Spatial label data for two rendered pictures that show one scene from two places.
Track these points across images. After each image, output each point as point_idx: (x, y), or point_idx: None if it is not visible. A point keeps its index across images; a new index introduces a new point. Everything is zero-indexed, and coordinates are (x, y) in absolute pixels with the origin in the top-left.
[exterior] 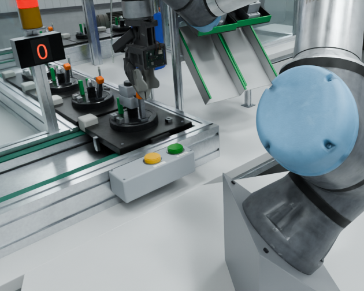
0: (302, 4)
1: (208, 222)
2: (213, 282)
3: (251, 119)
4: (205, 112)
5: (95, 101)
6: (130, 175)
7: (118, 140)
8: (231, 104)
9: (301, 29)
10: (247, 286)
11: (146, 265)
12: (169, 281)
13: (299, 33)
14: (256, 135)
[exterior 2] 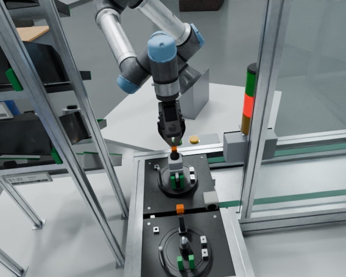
0: (174, 19)
1: (186, 134)
2: (204, 115)
3: (71, 199)
4: (77, 236)
5: (188, 232)
6: (211, 134)
7: (202, 162)
8: (43, 236)
9: (180, 23)
10: (205, 90)
11: (221, 127)
12: (217, 120)
13: (180, 25)
14: (96, 177)
